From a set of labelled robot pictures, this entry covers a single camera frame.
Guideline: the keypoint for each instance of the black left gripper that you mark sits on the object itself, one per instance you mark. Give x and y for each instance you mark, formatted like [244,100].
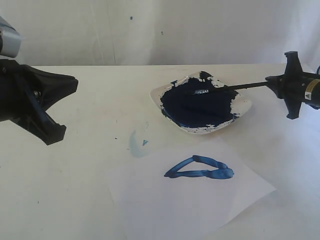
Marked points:
[25,95]

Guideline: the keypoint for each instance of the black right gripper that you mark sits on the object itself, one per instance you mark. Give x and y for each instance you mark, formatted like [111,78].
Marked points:
[293,86]

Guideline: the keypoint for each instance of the black thin paintbrush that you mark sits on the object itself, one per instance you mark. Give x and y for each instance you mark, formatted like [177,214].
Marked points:
[225,88]

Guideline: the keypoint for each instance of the white paper sheet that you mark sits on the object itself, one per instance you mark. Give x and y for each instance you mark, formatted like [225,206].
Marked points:
[183,193]

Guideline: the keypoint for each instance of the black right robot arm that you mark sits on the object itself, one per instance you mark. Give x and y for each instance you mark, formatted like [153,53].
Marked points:
[314,88]

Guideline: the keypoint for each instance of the white square paint dish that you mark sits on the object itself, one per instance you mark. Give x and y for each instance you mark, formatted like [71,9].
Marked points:
[202,114]

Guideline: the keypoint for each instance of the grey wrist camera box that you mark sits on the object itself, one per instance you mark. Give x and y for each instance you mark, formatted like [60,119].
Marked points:
[10,40]

